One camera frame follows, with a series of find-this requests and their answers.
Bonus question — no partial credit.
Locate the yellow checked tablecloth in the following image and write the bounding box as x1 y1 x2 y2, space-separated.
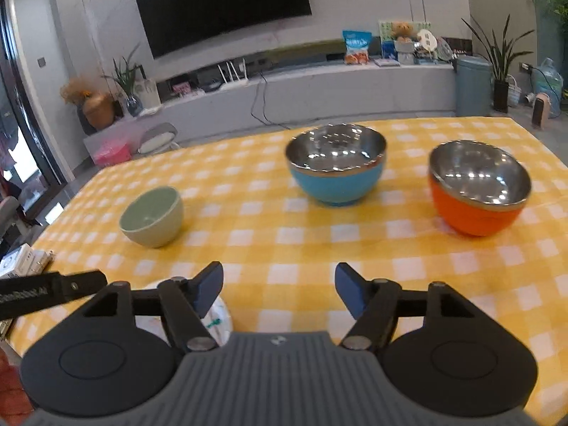
9 116 568 409

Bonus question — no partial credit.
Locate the brown round vase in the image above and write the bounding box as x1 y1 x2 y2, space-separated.
83 93 116 131

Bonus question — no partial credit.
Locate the dried flower bunch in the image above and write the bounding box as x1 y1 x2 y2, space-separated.
60 77 96 105

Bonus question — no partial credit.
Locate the black wall television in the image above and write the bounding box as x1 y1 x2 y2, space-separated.
132 0 312 59

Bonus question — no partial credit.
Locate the glass sliding door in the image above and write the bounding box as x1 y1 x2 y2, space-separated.
0 0 68 227

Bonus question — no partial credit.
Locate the small pink heater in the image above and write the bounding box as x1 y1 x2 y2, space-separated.
531 92 551 129

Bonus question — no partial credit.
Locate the orange steel bowl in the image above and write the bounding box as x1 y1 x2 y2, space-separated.
428 140 532 237

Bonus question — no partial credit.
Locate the round white hand fan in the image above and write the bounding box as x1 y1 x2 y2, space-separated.
416 30 438 53

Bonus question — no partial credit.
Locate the white paper bag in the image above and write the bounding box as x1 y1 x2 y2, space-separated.
134 77 160 110

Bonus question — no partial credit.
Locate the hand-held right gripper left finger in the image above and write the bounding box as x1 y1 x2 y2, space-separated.
82 261 225 350

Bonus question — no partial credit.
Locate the green printed board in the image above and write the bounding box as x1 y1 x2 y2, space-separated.
378 20 432 58

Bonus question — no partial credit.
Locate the white cardboard box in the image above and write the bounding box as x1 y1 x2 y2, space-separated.
0 248 37 278

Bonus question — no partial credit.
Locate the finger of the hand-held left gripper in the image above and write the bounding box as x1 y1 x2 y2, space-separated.
47 270 108 304

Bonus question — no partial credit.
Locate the green leafy plant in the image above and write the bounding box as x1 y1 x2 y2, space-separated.
101 44 143 98

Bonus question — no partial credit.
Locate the white router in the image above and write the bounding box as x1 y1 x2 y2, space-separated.
217 58 249 92

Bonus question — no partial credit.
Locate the teddy bear bouquet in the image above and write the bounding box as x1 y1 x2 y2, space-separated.
390 21 418 64

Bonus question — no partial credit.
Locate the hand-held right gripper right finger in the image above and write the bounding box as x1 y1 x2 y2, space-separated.
334 262 477 350

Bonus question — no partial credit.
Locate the tall plant in black pot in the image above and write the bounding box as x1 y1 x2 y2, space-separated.
461 15 535 114

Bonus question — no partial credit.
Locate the green ceramic bowl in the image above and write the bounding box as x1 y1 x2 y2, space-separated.
118 185 184 248

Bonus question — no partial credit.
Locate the blue steel bowl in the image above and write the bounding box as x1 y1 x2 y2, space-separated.
285 123 387 207

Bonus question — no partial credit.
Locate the pink plastic box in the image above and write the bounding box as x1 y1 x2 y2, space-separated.
91 139 132 168

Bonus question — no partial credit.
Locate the grey marble television cabinet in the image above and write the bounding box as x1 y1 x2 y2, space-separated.
83 60 458 156

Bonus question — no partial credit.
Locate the grey office chair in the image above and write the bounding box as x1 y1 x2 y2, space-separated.
0 195 43 249

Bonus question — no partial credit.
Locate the bushy green plant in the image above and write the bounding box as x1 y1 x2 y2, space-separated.
535 0 568 50

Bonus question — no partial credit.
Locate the blue water jug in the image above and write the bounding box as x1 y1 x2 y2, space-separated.
532 58 564 118

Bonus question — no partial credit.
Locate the blue snack bag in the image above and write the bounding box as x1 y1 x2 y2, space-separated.
343 30 372 65

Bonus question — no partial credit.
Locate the white fruit-print plate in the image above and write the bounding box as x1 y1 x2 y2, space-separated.
133 277 233 347

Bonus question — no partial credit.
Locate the grey-blue trash can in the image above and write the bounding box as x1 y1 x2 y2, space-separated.
455 54 493 117

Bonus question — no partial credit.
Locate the black vase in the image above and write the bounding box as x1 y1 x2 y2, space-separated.
76 102 96 136

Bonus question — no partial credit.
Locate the black cable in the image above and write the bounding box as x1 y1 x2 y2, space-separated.
251 73 289 127

